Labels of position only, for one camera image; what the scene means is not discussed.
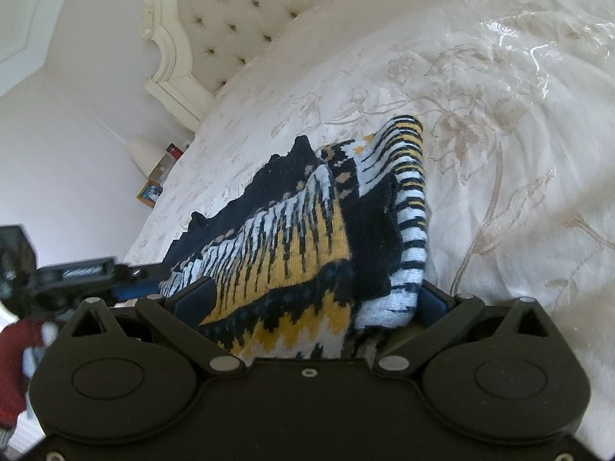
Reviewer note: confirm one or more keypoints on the person's left forearm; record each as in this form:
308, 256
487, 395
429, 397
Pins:
21, 369

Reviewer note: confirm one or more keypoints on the white floral bedspread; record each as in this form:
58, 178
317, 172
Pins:
480, 105

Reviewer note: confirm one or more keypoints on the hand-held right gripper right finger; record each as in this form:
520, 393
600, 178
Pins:
436, 303

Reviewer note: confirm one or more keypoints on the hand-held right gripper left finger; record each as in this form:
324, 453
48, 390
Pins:
194, 300

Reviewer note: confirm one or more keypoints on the red bottle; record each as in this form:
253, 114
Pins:
176, 152

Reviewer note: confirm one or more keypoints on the patterned knit sweater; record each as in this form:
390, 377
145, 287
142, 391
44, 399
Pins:
288, 249

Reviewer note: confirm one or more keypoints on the cream tufted headboard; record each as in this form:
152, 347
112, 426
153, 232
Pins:
230, 14

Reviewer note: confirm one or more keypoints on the white shade table lamp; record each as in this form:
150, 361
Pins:
144, 153

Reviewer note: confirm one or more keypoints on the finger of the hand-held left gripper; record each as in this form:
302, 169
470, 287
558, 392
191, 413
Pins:
141, 272
137, 292

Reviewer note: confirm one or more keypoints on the wooden photo frame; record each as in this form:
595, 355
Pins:
149, 193

